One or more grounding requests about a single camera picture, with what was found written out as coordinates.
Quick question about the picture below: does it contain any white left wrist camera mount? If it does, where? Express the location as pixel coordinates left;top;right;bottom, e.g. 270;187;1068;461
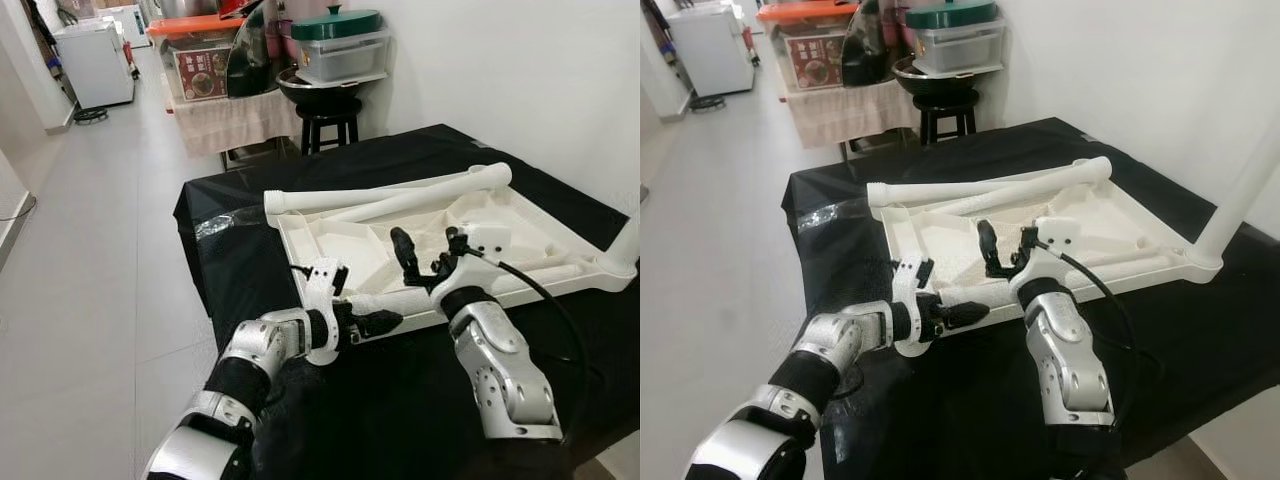
890;253;938;358
303;257;353;368

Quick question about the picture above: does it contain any black round stool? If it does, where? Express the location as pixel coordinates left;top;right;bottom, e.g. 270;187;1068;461
297;95;363;156
915;88;981;146

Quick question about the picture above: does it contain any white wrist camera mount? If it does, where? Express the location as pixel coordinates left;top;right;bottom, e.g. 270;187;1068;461
1005;215;1081;296
890;253;938;358
430;225;516;301
303;257;353;368

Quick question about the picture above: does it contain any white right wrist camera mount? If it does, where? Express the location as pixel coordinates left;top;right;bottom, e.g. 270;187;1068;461
1005;215;1081;296
430;225;516;301

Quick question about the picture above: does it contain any white fridge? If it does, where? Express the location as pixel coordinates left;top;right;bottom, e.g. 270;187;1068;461
665;3;756;98
53;18;137;109

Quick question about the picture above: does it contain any black bag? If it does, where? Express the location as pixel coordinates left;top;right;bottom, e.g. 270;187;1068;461
227;5;291;98
840;0;901;88

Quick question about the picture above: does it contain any beige table cloth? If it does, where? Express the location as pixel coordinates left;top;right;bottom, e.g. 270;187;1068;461
778;78;921;149
165;88;304;156

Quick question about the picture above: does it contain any red printed box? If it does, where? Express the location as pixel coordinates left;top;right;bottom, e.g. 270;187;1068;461
172;45;231;101
785;32;846;91

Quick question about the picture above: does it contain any green pot lid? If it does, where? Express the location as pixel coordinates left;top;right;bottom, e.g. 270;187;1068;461
903;0;1001;29
290;5;384;41

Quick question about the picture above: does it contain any white plastic table top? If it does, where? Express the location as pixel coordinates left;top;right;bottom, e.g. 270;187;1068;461
265;180;641;336
865;175;1226;326

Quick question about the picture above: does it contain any clear plastic container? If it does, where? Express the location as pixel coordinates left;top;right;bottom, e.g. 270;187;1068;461
295;30;391;84
910;20;1006;76

